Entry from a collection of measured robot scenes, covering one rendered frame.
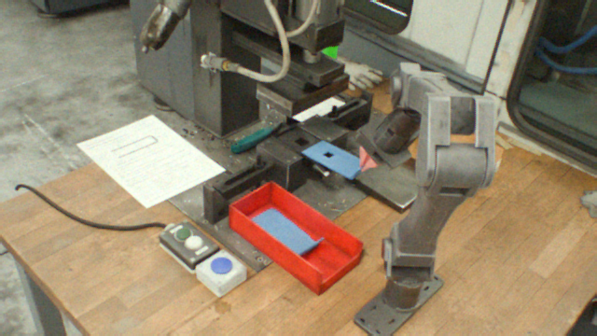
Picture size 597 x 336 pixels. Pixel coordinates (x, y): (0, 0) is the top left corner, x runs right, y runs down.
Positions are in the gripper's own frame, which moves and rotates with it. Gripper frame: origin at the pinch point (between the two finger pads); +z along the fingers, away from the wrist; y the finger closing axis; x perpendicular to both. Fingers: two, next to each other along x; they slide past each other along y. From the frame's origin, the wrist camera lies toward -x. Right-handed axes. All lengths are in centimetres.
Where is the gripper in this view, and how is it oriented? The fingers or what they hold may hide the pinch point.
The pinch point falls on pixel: (364, 167)
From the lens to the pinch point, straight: 121.2
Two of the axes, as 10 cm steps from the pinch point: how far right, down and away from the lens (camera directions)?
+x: -6.9, 3.8, -6.2
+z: -3.8, 5.3, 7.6
